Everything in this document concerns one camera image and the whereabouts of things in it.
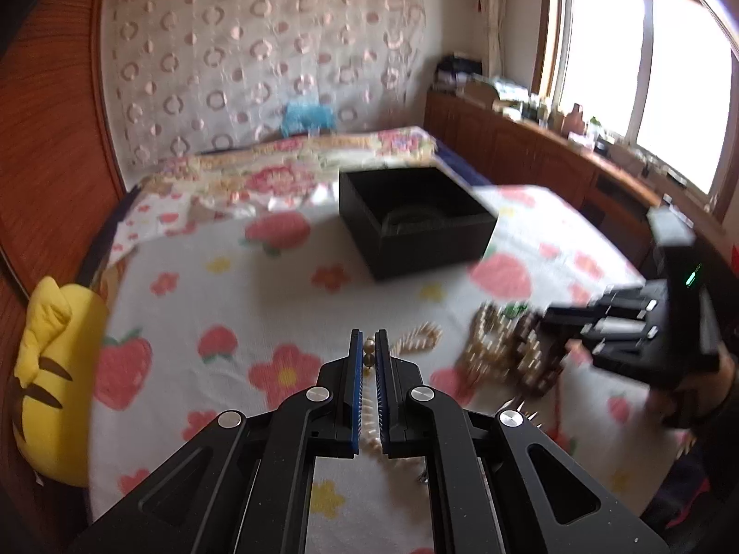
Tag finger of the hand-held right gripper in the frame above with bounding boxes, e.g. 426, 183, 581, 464
589, 285, 666, 324
541, 306, 665, 360

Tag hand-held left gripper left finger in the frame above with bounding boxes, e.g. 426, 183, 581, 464
66, 328, 370, 554

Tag floral blanket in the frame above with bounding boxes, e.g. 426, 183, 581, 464
112, 126, 445, 266

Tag cardboard box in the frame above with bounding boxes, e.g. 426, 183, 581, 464
462, 79, 501, 110

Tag person's right hand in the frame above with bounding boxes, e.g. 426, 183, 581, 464
652, 352, 739, 434

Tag yellow plush pillow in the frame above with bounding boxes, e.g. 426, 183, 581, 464
12, 277, 110, 488

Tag pink bottle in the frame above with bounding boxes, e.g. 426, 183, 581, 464
563, 102, 588, 136

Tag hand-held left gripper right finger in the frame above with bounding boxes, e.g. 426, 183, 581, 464
374, 328, 671, 554

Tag beige window curtain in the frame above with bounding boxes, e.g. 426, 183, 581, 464
467, 0, 510, 78

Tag wooden headboard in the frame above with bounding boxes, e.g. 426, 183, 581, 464
0, 0, 129, 554

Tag gold bead bracelet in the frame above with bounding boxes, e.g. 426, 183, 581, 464
460, 305, 523, 385

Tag blue plastic bag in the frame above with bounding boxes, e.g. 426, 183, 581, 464
281, 99, 339, 138

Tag window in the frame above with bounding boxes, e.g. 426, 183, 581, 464
537, 0, 739, 203

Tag silver spiked bracelet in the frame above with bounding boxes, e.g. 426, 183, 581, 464
495, 395, 578, 448

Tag circle pattern sheer curtain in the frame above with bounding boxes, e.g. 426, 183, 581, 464
101, 0, 428, 171

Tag black jewelry box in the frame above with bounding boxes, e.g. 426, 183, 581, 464
338, 166, 498, 283

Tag brown bead bracelet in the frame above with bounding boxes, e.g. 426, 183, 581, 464
508, 312, 569, 400

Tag pile of dark clothes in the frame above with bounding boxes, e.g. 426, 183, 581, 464
433, 54, 487, 93

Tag person's right forearm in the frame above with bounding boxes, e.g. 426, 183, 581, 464
638, 409, 739, 537

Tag pearl bead necklace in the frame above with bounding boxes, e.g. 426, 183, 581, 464
361, 322, 445, 474

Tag dark blue bedsheet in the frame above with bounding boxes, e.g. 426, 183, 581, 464
433, 138, 491, 187

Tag wooden cabinet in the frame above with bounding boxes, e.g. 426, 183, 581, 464
424, 89, 739, 301

